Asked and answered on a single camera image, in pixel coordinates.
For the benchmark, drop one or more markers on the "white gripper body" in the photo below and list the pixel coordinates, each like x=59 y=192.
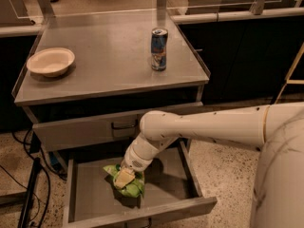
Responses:
x=135 y=162

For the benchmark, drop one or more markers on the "yellow taped gripper finger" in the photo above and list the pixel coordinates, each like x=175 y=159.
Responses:
x=123 y=178

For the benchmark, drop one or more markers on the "green rice chip bag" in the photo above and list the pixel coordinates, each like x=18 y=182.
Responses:
x=134 y=188

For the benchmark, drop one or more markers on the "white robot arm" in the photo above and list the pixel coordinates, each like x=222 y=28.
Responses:
x=277 y=129

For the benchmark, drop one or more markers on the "open grey middle drawer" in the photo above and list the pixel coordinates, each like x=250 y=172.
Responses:
x=171 y=190

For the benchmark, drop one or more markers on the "grey metal drawer cabinet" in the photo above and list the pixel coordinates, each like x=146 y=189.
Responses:
x=113 y=64

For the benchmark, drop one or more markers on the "grey upper drawer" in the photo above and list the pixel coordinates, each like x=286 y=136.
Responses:
x=71 y=127

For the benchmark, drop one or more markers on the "black metal floor bar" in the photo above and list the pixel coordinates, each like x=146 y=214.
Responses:
x=24 y=217

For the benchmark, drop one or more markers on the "white paper bowl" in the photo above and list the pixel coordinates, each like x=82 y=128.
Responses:
x=51 y=62

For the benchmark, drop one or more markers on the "blue energy drink can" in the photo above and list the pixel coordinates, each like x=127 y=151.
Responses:
x=158 y=48

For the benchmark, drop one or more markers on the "yellow wheeled cart frame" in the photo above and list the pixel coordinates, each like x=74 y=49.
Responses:
x=288 y=80

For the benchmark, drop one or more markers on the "grey horizontal rail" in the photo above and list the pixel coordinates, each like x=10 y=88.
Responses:
x=235 y=16

